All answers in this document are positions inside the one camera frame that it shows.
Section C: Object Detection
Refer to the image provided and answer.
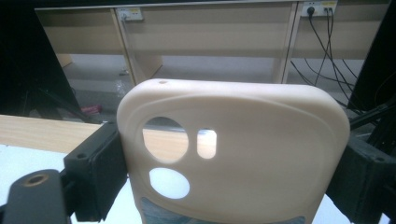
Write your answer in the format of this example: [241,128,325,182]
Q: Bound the white wall socket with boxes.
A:
[300,0,339,18]
[115,7,145,22]

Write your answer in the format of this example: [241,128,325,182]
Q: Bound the black cable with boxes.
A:
[306,7,359,110]
[314,7,336,87]

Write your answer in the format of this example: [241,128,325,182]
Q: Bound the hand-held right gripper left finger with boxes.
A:
[63,120,129,223]

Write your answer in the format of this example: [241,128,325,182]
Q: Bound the beige wooden shelf unit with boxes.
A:
[34,0,394,86]

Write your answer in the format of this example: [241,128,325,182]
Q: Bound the black metal stand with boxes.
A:
[348,96,396,150]

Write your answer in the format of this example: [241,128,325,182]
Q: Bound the white table sheet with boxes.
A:
[0,143,396,224]

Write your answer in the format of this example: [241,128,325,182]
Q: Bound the beige printed phone case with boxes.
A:
[116,77,351,224]

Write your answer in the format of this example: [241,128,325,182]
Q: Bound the white floor cable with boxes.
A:
[122,17,139,87]

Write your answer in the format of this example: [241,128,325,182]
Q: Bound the pink object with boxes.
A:
[79,104,104,116]

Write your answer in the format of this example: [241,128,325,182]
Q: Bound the black curtain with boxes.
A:
[0,0,82,120]
[346,0,396,113]

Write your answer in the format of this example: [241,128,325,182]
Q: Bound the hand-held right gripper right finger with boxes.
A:
[325,133,396,224]

